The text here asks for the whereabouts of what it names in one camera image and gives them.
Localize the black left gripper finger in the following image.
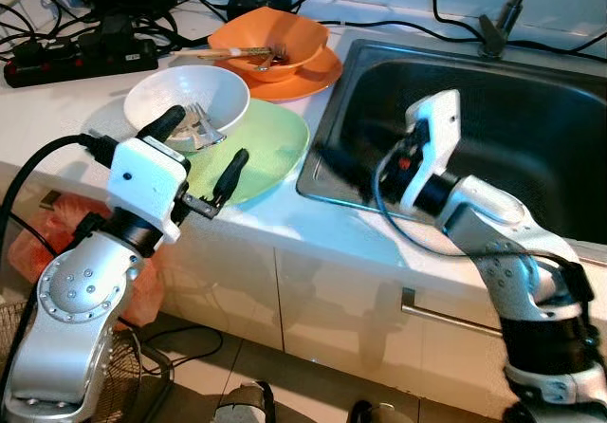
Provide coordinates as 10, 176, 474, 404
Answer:
211, 148, 250, 204
138, 105, 188, 144

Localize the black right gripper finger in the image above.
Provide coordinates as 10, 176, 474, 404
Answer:
316, 141, 382, 204

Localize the metal fork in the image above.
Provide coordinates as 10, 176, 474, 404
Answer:
175, 103, 227, 151

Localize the white kitchen cabinet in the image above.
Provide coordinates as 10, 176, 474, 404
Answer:
0, 162, 607, 414

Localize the light green plate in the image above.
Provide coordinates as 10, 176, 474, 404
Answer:
175, 99, 312, 206

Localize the wooden chopstick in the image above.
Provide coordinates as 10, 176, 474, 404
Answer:
169, 46, 278, 62

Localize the orange plate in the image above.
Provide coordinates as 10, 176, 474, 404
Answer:
242, 46, 344, 103

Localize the black power strip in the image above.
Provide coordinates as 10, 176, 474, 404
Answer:
3, 34, 160, 89

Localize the orange plastic bag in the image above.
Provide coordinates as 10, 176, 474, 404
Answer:
8, 193, 167, 329

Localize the metal spoon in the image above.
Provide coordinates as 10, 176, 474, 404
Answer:
254, 46, 290, 71

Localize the stainless steel sink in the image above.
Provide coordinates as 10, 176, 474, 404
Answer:
296, 39, 607, 248

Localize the orange bowl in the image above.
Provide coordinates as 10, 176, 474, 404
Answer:
207, 8, 331, 84

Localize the black faucet stem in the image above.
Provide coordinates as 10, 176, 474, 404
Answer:
477, 0, 543, 59

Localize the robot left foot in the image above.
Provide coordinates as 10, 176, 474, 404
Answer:
213, 380, 276, 423

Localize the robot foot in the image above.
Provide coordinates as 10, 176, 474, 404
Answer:
346, 399, 404, 423
213, 380, 276, 423

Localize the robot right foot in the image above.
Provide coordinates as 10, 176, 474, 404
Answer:
346, 399, 404, 423

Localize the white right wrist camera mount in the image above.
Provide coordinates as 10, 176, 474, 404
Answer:
400, 89, 463, 211

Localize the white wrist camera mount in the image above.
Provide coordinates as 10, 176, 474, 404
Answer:
400, 89, 463, 211
106, 137, 189, 246

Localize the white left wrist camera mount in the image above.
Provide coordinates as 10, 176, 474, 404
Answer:
106, 137, 189, 246

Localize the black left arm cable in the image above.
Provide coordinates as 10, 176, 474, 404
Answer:
0, 131, 120, 253

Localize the black fan cable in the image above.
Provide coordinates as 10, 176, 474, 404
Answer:
142, 323, 226, 367

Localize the wire grille floor fan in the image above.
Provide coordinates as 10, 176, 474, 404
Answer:
0, 300, 176, 423

